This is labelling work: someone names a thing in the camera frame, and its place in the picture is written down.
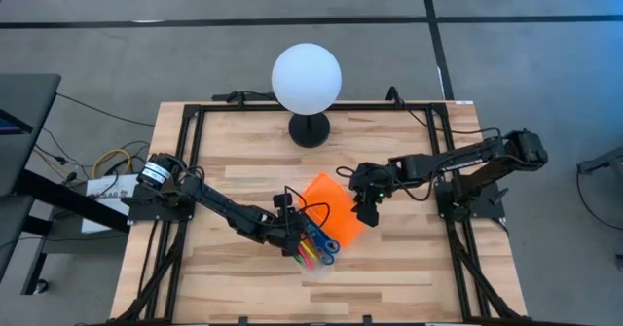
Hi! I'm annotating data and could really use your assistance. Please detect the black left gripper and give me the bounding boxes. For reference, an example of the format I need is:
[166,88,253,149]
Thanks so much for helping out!
[265,193,312,258]

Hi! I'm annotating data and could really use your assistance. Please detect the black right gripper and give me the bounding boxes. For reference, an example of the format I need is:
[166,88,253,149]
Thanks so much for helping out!
[348,162,396,229]

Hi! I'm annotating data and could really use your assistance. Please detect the clear supply box orange lid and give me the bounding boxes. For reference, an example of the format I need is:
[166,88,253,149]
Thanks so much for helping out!
[290,172,367,272]

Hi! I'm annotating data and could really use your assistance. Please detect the white globe lamp black base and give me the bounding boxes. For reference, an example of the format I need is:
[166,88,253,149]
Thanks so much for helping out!
[271,42,343,149]

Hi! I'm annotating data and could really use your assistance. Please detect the white paper sheet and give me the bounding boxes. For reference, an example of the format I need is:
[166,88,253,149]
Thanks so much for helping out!
[80,175,139,235]

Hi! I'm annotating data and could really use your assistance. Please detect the black desk beam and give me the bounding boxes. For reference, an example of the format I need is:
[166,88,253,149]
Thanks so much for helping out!
[14,168,131,234]

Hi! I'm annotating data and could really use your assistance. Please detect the black floor stand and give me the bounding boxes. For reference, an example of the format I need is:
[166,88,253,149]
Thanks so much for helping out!
[576,144,623,177]

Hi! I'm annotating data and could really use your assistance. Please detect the grey desk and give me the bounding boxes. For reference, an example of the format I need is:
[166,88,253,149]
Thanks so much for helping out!
[0,72,63,281]

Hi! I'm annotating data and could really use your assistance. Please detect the dark tablet screen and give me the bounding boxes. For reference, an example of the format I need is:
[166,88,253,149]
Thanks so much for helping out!
[0,107,34,136]

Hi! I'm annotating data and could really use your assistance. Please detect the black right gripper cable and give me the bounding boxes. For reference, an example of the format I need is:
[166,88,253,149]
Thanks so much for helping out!
[335,163,439,203]

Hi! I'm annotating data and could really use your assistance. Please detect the black table cable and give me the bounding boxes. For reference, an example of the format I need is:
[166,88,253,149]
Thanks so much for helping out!
[386,86,505,140]

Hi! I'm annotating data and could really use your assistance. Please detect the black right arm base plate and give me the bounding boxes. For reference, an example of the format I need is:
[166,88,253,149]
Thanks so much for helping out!
[435,179,507,221]

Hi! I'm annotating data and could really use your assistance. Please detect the black cable connector block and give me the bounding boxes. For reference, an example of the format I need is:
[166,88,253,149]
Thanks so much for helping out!
[211,90,278,106]

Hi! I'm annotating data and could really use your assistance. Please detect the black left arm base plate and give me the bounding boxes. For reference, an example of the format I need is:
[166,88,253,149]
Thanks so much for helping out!
[127,184,196,223]

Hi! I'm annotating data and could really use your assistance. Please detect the yellow cable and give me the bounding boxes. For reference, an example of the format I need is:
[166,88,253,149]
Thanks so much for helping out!
[91,147,134,179]

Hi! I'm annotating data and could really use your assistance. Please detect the black floor cable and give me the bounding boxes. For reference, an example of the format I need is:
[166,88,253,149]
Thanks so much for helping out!
[55,91,157,128]

